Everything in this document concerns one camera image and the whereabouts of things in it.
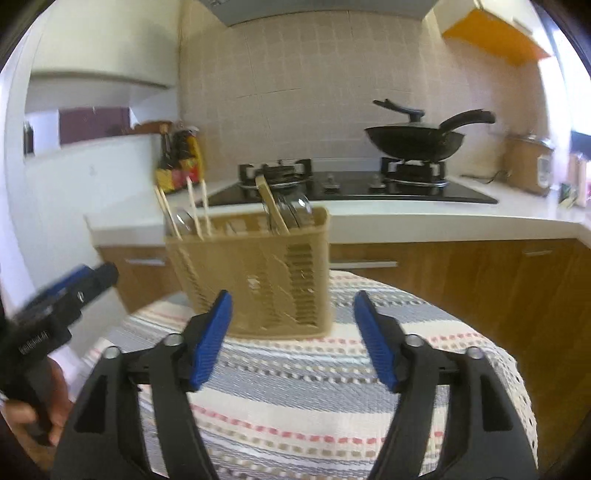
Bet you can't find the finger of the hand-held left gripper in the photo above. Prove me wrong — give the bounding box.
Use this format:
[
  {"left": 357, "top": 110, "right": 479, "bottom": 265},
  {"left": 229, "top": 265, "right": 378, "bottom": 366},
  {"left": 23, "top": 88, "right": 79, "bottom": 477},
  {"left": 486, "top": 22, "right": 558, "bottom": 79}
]
[
  {"left": 59, "top": 262, "right": 120, "bottom": 319},
  {"left": 25, "top": 264, "right": 94, "bottom": 308}
]

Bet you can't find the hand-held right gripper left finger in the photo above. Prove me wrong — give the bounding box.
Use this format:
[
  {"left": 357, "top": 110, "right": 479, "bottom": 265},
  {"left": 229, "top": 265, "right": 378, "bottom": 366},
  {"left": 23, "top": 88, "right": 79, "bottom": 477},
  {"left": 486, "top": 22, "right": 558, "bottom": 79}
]
[{"left": 51, "top": 290, "right": 234, "bottom": 480}]

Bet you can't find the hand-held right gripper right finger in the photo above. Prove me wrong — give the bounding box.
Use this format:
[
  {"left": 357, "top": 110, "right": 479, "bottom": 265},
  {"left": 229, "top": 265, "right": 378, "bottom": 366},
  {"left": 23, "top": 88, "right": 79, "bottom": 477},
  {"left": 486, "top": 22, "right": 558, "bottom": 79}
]
[{"left": 353, "top": 290, "right": 539, "bottom": 480}]

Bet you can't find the beige plastic utensil basket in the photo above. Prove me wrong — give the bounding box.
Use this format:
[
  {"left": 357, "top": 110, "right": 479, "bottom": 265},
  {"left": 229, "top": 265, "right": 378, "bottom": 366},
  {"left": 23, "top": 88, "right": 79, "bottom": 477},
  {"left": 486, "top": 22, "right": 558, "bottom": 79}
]
[{"left": 165, "top": 205, "right": 334, "bottom": 341}]

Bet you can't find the white chopstick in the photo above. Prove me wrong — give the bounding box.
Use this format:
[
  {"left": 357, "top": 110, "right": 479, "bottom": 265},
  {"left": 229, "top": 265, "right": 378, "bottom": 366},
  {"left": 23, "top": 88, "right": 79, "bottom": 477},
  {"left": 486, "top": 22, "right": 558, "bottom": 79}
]
[
  {"left": 185, "top": 175, "right": 205, "bottom": 239},
  {"left": 154, "top": 185, "right": 184, "bottom": 239},
  {"left": 198, "top": 180, "right": 214, "bottom": 236}
]

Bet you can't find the steel spoon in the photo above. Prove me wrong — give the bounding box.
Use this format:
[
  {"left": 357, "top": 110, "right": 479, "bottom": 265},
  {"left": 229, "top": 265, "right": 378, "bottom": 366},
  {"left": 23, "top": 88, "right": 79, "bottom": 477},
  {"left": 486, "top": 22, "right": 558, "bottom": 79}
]
[
  {"left": 174, "top": 208, "right": 197, "bottom": 239},
  {"left": 290, "top": 194, "right": 315, "bottom": 230},
  {"left": 273, "top": 194, "right": 298, "bottom": 232}
]

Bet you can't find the person's left hand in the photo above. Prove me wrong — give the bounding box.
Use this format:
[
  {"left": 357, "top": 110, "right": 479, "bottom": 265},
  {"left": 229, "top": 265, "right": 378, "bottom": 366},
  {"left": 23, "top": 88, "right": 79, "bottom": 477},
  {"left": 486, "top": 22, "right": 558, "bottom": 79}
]
[{"left": 0, "top": 361, "right": 73, "bottom": 447}]

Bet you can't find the striped tablecloth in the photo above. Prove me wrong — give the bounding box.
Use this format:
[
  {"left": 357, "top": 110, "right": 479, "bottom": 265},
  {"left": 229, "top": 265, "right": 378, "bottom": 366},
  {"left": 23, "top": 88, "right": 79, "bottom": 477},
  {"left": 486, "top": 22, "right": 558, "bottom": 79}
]
[{"left": 85, "top": 269, "right": 539, "bottom": 480}]

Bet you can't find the yellow-label dark sauce bottle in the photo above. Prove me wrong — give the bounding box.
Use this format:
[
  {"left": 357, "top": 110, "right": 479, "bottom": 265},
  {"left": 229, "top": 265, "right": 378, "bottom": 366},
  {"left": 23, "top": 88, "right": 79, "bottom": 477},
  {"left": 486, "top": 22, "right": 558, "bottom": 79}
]
[{"left": 154, "top": 130, "right": 185, "bottom": 193}]

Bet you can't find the black gas stove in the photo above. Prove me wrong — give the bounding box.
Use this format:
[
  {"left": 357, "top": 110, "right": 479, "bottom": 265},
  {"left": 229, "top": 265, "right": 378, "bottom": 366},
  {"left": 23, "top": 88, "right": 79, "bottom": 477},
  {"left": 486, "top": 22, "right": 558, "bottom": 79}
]
[{"left": 195, "top": 158, "right": 500, "bottom": 207}]

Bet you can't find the red-label dark sauce bottle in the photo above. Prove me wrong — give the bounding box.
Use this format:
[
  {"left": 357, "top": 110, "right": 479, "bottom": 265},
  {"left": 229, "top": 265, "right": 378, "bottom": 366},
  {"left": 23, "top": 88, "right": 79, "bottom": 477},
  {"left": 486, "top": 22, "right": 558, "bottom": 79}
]
[{"left": 175, "top": 128, "right": 207, "bottom": 185}]

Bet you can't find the wooden tray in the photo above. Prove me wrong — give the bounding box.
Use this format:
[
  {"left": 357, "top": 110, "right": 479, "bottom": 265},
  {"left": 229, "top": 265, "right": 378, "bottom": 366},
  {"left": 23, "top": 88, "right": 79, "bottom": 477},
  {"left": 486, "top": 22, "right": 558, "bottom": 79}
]
[{"left": 133, "top": 119, "right": 175, "bottom": 136}]

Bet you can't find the black wok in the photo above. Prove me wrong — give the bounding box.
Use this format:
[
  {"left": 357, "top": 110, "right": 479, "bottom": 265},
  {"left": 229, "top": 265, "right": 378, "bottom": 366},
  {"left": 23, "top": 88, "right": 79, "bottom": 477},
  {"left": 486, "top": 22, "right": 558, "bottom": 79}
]
[{"left": 364, "top": 109, "right": 496, "bottom": 162}]

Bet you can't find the beige rice cooker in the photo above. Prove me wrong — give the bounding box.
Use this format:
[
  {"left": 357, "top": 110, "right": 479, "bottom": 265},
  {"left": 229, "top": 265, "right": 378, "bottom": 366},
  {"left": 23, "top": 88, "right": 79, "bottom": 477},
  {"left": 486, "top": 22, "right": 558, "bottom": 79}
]
[{"left": 502, "top": 132, "right": 556, "bottom": 198}]

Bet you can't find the grey range hood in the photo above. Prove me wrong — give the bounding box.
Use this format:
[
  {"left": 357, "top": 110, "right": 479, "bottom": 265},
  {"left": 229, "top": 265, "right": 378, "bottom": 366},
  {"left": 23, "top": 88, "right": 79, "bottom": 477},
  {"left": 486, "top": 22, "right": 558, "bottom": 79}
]
[{"left": 203, "top": 0, "right": 437, "bottom": 27}]

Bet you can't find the white wall cabinet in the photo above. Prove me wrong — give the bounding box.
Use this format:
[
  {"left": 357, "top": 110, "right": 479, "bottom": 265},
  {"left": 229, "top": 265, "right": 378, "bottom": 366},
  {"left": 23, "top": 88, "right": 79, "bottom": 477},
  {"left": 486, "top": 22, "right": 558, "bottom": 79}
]
[{"left": 29, "top": 0, "right": 182, "bottom": 89}]

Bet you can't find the orange-bottomed wall cabinet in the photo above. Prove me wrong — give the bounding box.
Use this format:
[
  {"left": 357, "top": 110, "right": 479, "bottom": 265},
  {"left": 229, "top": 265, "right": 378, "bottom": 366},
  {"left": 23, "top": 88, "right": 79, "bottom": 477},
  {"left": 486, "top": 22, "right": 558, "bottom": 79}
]
[{"left": 440, "top": 0, "right": 553, "bottom": 66}]

